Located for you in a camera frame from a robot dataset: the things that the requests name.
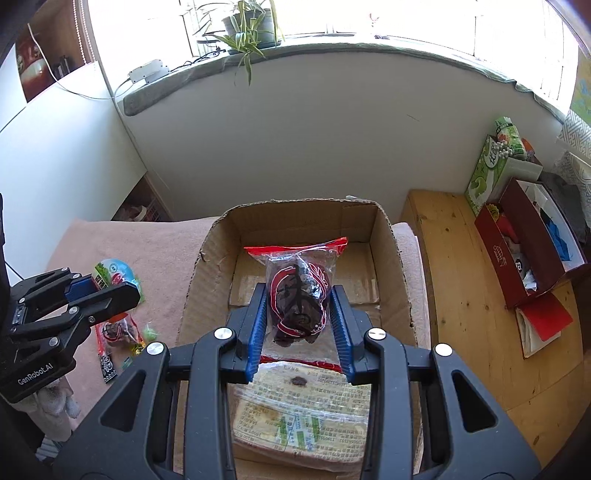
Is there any wooden shelf cabinet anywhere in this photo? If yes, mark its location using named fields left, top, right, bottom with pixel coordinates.
left=16, top=0, right=95, bottom=102

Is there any yellow candy packet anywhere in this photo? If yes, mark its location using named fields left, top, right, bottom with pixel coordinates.
left=122, top=344, right=145, bottom=370

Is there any red-edged dried fruit bag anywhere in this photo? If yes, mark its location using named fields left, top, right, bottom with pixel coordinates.
left=245, top=237, right=349, bottom=347

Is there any white lace tablecloth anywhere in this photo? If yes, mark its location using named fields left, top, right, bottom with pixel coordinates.
left=555, top=110, right=590, bottom=208

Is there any large cracker packet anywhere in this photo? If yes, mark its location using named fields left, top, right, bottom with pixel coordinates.
left=228, top=362, right=372, bottom=472

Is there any dark red gift box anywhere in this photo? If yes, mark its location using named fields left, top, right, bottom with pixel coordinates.
left=500, top=178, right=590, bottom=295

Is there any red booklet on floor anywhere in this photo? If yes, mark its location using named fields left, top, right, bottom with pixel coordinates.
left=515, top=293, right=573, bottom=359

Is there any white power adapter box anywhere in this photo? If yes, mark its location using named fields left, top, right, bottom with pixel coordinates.
left=128, top=59, right=170, bottom=84

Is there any round jelly cup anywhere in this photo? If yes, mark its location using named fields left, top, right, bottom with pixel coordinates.
left=91, top=258, right=144, bottom=302

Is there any open cardboard box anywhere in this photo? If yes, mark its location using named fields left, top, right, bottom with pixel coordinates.
left=177, top=199, right=418, bottom=479

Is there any green gift bag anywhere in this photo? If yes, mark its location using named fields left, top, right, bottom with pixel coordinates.
left=465, top=116, right=543, bottom=216

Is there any pale green candy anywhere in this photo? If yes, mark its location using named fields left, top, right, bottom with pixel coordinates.
left=142, top=324, right=158, bottom=343

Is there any red shoe box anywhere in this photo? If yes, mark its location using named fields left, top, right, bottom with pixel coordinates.
left=475, top=203, right=572, bottom=308

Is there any potted spider plant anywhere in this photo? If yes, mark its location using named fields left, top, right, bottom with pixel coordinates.
left=194, top=0, right=281, bottom=86

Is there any landscape scroll painting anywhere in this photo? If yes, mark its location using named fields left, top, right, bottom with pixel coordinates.
left=570, top=51, right=591, bottom=124

